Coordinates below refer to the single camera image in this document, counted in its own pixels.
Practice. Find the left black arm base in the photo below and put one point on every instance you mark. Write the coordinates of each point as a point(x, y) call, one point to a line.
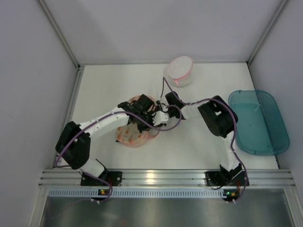
point(106, 178)

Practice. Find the right aluminium frame post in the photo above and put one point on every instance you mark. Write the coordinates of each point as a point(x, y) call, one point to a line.
point(282, 4)

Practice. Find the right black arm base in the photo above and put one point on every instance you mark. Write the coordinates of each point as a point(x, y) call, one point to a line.
point(221, 178)

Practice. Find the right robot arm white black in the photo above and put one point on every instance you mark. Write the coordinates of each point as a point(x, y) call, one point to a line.
point(220, 120)

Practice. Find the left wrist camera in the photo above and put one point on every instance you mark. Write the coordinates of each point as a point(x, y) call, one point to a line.
point(159, 118)

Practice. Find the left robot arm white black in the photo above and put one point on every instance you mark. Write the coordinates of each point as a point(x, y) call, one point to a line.
point(127, 120)

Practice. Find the left aluminium frame post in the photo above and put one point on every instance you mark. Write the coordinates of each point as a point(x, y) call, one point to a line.
point(49, 16)

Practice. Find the aluminium front rail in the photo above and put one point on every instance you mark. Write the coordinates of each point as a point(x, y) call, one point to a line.
point(140, 178)

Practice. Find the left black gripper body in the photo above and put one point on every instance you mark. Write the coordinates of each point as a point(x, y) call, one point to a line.
point(144, 121)

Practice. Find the aluminium frame post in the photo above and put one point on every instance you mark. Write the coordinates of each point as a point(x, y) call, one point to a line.
point(49, 16)
point(282, 4)

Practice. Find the teal plastic basin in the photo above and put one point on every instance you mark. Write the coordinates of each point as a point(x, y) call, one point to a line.
point(260, 129)

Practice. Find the white mesh laundry bag pink trim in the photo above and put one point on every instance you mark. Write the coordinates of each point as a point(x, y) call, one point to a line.
point(180, 71)

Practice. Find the slotted white cable duct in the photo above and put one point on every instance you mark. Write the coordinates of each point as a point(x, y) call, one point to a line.
point(142, 193)

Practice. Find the orange patterned bra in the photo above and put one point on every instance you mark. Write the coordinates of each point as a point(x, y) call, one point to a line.
point(129, 134)

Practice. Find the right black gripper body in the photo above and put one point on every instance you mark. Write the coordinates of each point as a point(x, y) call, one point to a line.
point(173, 111)

